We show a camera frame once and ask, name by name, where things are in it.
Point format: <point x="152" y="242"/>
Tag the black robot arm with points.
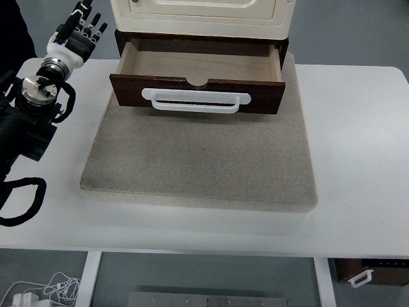
<point x="19" y="128"/>

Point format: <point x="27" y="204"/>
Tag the white charger plug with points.
<point x="24" y="300"/>

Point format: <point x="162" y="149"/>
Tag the cream upper cabinet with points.
<point x="204" y="22"/>

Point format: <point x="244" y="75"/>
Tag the white table leg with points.
<point x="89" y="281"/>
<point x="324" y="284"/>

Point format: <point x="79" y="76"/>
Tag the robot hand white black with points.
<point x="64" y="51"/>

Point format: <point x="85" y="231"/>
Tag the grey metal plate with screws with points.
<point x="207" y="300"/>

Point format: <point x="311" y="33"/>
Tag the beige fabric mat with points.
<point x="198" y="160"/>

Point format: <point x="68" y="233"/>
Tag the person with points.
<point x="12" y="32"/>

